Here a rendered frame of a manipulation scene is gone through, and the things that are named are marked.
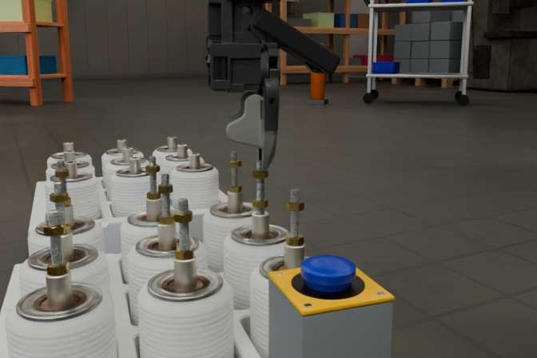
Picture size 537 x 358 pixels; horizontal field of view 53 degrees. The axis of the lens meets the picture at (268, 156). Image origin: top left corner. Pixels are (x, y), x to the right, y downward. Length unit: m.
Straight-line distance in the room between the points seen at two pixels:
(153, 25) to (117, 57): 0.99
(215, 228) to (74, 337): 0.31
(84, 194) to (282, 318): 0.69
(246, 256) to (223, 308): 0.13
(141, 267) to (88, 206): 0.43
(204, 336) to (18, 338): 0.16
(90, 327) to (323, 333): 0.23
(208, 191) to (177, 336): 0.57
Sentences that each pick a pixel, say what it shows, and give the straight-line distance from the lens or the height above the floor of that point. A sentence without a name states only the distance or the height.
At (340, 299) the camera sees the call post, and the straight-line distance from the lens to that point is 0.39.
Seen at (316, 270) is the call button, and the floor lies 0.33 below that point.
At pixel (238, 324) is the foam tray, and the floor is 0.18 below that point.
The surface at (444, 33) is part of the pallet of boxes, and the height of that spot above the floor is 0.75.
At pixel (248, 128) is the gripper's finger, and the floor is 0.39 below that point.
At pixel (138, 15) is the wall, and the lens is 11.46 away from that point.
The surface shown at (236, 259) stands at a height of 0.23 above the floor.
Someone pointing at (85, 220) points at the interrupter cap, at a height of 0.25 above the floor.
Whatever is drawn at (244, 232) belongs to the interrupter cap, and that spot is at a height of 0.25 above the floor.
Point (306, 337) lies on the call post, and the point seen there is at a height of 0.30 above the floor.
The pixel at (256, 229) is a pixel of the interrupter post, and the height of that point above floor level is 0.26.
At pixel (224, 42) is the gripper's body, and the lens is 0.64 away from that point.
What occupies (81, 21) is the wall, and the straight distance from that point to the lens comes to 11.24.
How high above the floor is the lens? 0.48
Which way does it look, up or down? 11 degrees down
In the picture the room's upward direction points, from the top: straight up
